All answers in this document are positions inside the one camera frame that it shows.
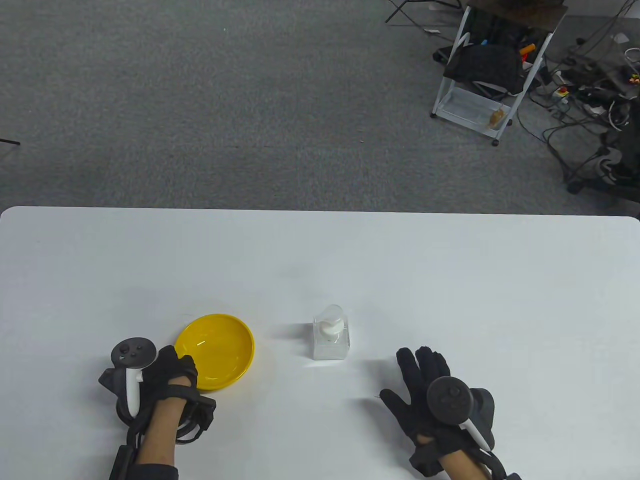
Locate person's right hand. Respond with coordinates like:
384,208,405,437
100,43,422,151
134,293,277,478
379,345,496,477

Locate person's left hand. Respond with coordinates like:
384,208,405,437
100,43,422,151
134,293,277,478
144,344,217,443

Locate yellow bowl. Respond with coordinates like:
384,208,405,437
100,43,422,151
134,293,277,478
174,313,256,392

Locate clear foam dish soap pump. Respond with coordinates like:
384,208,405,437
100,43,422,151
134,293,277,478
312,304,351,361

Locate person's left forearm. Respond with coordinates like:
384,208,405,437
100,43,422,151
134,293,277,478
134,397,187,472

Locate black white right hand controller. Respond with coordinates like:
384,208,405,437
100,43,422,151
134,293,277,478
426,376,496,452

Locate black white hand controller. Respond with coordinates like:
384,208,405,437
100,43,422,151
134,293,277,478
98,338,158,419
426,376,496,452

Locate black white left hand controller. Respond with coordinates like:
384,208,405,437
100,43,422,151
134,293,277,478
98,338,158,419

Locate white metal rolling cart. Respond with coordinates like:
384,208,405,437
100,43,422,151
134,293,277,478
430,0,569,147

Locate black office chair base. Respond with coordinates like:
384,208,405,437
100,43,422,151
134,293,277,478
565,95,640,204

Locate black bag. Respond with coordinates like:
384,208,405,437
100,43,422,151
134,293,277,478
442,44,527,97

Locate black folding stand legs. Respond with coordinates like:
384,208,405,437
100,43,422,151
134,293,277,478
384,0,469,26

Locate tangle of black cables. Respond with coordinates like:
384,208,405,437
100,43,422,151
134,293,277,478
515,0,640,193

